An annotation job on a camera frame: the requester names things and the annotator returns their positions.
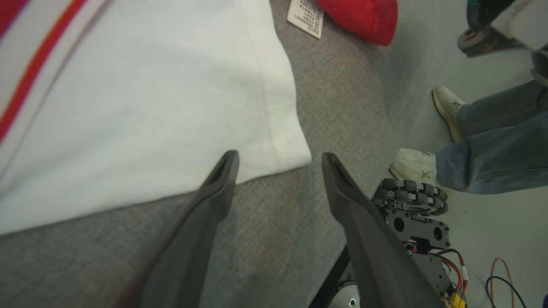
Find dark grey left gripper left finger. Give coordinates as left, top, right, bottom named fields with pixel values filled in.
left=112, top=149, right=240, bottom=308

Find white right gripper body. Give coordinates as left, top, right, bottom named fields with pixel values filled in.
left=457, top=0, right=548, bottom=58

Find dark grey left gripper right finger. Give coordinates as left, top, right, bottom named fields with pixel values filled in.
left=321, top=152, right=447, bottom=308

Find red shirt with white sleeves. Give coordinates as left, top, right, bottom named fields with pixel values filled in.
left=0, top=0, right=399, bottom=236

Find black robot wheeled base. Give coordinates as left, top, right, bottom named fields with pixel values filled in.
left=308, top=205, right=469, bottom=308

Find black omni wheel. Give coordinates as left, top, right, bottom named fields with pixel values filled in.
left=372, top=178, right=449, bottom=216

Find yellow power connector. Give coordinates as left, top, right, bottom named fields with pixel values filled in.
left=442, top=290, right=468, bottom=308

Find white knit sneaker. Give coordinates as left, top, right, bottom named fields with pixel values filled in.
left=389, top=148, right=438, bottom=184
left=432, top=86, right=467, bottom=144

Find blue denim jeans legs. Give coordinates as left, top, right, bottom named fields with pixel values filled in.
left=436, top=79, right=548, bottom=195

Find orange floor cable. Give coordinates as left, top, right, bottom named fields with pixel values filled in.
left=490, top=258, right=515, bottom=308

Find black floor cable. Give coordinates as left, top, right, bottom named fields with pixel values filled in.
left=486, top=276, right=528, bottom=308

